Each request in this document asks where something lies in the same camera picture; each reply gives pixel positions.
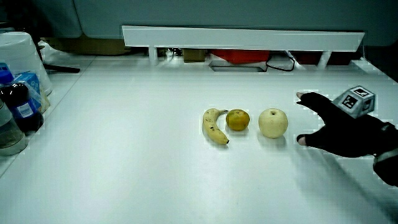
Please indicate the pale yellow pear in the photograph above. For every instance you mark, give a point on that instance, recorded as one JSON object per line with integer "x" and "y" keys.
{"x": 273, "y": 123}

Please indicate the dark soda bottle blue cap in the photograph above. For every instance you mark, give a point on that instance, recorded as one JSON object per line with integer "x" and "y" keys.
{"x": 19, "y": 105}

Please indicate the small brown box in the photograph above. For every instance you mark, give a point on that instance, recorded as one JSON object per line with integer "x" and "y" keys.
{"x": 194, "y": 55}

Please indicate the person's right forearm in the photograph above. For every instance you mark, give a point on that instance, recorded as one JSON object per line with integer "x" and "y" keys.
{"x": 387, "y": 169}

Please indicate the white plastic bucket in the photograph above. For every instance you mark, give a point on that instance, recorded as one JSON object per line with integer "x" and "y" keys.
{"x": 18, "y": 56}

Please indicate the yellow-green orange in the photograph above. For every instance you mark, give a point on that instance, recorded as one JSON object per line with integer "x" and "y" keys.
{"x": 237, "y": 120}

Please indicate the person's right hand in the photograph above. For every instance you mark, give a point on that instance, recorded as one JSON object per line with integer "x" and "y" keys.
{"x": 345, "y": 137}

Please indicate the brown cardboard box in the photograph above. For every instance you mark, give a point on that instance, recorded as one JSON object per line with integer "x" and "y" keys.
{"x": 84, "y": 46}

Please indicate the yellow banana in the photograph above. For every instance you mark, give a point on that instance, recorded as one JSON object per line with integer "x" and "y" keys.
{"x": 212, "y": 127}

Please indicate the white desk riser shelf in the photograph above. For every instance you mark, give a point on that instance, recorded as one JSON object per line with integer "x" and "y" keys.
{"x": 242, "y": 39}

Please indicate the blue carton box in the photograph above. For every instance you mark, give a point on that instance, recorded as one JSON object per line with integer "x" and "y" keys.
{"x": 31, "y": 85}

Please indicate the red box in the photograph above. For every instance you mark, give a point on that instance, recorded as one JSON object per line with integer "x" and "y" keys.
{"x": 241, "y": 56}

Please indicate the black rod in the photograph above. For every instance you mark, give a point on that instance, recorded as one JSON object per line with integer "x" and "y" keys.
{"x": 60, "y": 68}

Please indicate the clear glass jar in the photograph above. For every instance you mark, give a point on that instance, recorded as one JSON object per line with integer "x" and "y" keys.
{"x": 9, "y": 133}

